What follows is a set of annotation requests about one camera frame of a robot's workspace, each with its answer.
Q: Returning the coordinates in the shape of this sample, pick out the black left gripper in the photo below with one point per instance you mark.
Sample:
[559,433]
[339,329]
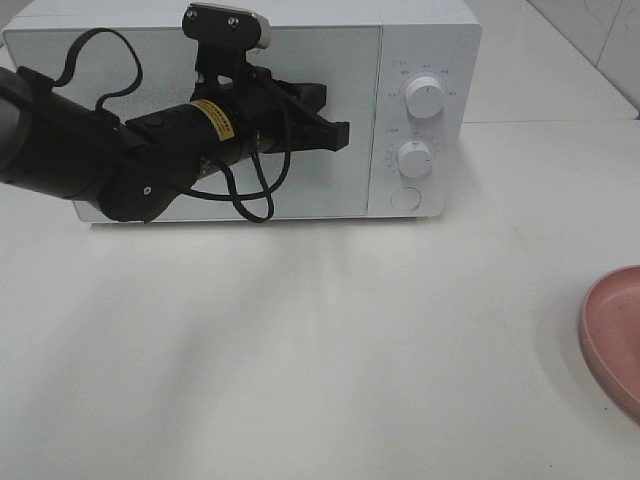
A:
[231,111]

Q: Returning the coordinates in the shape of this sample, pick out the white timer knob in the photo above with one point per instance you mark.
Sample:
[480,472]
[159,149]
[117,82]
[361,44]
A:
[414,159]

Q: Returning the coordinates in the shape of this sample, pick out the round door release button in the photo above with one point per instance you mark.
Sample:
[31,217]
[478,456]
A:
[406,199]

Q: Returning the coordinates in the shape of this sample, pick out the white microwave door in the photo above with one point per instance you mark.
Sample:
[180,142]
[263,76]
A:
[320,184]

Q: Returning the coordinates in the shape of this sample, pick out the pink round plate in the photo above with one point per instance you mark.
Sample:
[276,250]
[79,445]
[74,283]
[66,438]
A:
[609,336]

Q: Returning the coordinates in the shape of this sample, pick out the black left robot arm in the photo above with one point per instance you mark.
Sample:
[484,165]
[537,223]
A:
[131,171]

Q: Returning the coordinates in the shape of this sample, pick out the white microwave oven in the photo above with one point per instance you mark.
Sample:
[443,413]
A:
[441,37]

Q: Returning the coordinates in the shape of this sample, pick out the upper white power knob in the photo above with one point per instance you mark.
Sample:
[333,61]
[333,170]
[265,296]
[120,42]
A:
[424,95]

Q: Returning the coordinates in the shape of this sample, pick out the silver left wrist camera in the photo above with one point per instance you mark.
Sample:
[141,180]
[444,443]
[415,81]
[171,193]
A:
[226,27]

